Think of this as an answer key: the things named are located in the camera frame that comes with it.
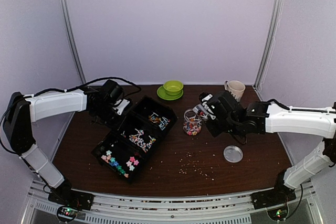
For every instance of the black three-compartment candy tray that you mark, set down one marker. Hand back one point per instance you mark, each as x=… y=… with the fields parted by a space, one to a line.
x=127 y=148

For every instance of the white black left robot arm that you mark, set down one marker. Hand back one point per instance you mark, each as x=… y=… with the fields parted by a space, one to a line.
x=106 y=103

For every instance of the green saucer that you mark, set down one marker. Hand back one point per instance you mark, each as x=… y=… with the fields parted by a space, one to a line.
x=161 y=93

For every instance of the aluminium frame post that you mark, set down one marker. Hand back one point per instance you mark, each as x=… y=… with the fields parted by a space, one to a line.
x=269 y=44
x=72 y=42

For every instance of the front aluminium rail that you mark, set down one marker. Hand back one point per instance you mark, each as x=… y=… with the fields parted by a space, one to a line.
x=230 y=208

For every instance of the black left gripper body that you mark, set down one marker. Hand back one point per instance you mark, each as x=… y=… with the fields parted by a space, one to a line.
x=106 y=118

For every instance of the right aluminium frame post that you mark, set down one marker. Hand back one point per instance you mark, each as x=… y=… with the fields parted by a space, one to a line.
x=269 y=44

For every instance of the left aluminium frame post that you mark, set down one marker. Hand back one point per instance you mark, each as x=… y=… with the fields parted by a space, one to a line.
x=72 y=42

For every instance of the clear plastic jar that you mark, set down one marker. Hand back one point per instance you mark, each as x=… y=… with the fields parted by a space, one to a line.
x=192 y=123

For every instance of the silver jar lid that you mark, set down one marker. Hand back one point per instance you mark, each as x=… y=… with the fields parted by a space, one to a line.
x=233 y=154

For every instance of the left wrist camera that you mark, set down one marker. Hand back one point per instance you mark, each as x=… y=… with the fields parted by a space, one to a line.
x=122 y=106

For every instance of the coral pattern ceramic mug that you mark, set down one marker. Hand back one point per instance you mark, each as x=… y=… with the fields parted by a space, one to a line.
x=236 y=88

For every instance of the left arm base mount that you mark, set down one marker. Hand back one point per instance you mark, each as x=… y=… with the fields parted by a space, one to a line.
x=71 y=201

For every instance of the green bowl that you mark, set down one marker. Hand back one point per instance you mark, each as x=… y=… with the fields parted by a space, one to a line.
x=173 y=87

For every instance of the silver metal scoop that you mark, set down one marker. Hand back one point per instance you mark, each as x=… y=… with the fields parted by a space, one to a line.
x=200 y=111

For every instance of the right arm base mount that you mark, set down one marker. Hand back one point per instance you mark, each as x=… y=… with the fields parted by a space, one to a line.
x=275 y=200

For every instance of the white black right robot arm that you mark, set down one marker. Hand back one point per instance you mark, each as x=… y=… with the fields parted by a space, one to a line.
x=224 y=114

